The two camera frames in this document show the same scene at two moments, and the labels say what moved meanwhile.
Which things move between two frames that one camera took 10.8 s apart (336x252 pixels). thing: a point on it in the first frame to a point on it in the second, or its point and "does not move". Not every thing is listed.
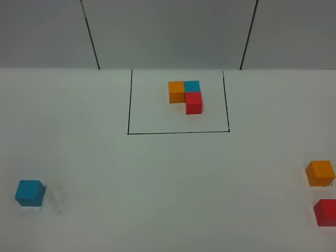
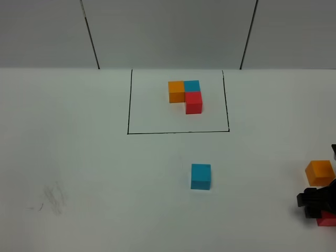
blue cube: x=30 y=192 to x=200 y=176
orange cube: x=319 y=173 does not move
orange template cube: x=176 y=92 does not move
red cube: x=325 y=212 does not move
